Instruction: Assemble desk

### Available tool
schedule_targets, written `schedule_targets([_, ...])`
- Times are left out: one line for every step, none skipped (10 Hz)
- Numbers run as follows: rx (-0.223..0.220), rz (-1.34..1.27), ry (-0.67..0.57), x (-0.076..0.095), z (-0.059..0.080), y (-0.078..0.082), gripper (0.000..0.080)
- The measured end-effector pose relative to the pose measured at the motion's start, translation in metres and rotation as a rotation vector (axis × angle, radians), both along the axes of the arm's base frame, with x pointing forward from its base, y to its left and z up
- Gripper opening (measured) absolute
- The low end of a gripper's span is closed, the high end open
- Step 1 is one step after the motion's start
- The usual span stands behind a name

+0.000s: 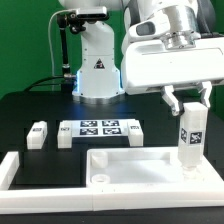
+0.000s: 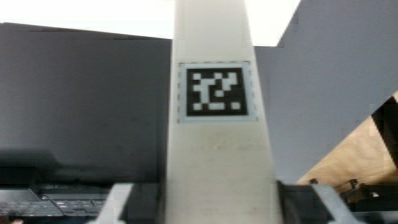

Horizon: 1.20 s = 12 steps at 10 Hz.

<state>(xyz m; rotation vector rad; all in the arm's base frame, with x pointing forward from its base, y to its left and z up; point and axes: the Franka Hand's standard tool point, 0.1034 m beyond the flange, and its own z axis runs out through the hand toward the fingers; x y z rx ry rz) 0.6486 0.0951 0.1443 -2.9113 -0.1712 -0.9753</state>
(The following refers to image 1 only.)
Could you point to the silver camera on stand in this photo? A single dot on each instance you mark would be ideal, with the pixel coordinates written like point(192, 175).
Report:
point(92, 14)

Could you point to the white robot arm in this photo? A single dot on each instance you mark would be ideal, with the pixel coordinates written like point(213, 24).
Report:
point(104, 44)

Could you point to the white L-shaped fixture frame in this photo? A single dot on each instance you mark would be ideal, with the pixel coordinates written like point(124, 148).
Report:
point(99, 198)

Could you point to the white desk top panel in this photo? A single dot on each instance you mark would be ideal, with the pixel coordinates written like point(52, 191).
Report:
point(144, 166)

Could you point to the fiducial marker sheet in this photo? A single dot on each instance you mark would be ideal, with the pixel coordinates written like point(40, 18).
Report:
point(99, 128)

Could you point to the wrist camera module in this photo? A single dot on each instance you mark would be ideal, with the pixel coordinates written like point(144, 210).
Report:
point(149, 29)

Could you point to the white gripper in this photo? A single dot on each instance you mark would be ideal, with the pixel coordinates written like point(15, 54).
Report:
point(147, 66)

